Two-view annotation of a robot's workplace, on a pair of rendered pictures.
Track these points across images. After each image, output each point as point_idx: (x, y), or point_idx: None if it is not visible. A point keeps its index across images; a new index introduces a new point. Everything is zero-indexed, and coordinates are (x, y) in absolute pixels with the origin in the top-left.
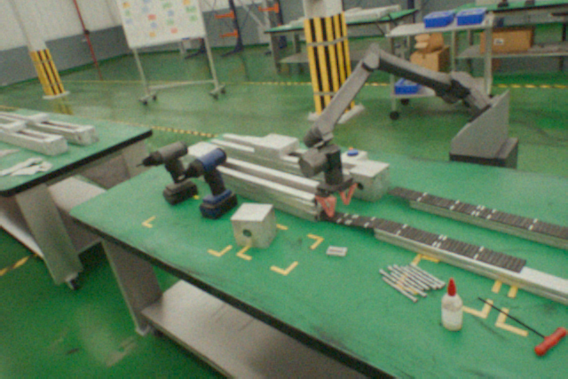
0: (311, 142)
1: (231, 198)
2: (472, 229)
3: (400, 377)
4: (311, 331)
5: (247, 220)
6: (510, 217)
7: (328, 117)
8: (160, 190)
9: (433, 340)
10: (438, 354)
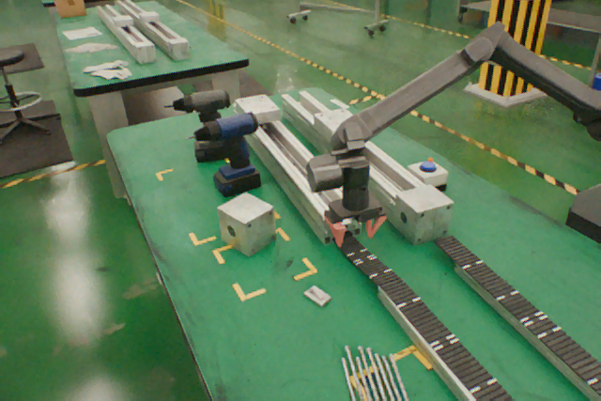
0: (336, 145)
1: (252, 177)
2: (513, 341)
3: None
4: (213, 390)
5: (231, 216)
6: (575, 349)
7: (372, 117)
8: None
9: None
10: None
